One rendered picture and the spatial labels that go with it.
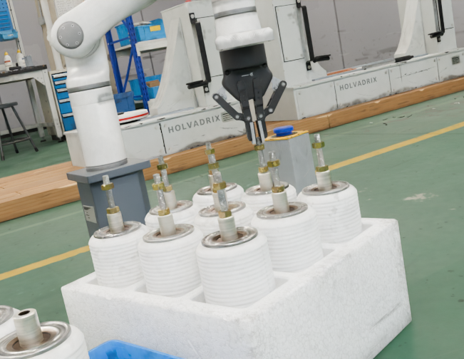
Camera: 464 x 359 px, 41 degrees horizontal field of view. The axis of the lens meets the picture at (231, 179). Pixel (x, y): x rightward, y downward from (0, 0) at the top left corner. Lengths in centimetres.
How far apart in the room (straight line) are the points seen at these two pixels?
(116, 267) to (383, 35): 666
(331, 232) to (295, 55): 269
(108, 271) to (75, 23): 57
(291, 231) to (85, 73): 67
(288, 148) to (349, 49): 669
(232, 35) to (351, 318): 46
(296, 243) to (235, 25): 36
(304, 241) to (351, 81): 294
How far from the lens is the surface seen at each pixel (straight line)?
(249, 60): 101
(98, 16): 133
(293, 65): 360
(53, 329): 65
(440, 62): 437
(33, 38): 952
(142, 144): 302
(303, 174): 122
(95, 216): 137
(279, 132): 122
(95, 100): 134
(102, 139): 135
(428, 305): 116
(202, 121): 317
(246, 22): 101
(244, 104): 103
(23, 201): 278
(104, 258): 97
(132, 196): 136
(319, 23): 820
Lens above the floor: 48
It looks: 11 degrees down
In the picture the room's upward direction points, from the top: 11 degrees counter-clockwise
